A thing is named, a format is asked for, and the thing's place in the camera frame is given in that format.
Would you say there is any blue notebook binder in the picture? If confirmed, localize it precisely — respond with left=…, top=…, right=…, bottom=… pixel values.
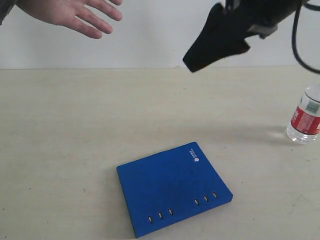
left=116, top=141, right=233, bottom=238

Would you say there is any person's open hand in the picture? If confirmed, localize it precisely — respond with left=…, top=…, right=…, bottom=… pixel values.
left=16, top=0, right=123, bottom=39

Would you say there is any clear plastic water bottle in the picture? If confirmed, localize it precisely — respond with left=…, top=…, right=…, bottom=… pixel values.
left=286, top=84, right=320, bottom=144

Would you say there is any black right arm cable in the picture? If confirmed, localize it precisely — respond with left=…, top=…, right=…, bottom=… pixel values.
left=291, top=0, right=320, bottom=75

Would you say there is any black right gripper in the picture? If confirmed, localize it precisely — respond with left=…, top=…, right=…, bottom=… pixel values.
left=182, top=0, right=307, bottom=73

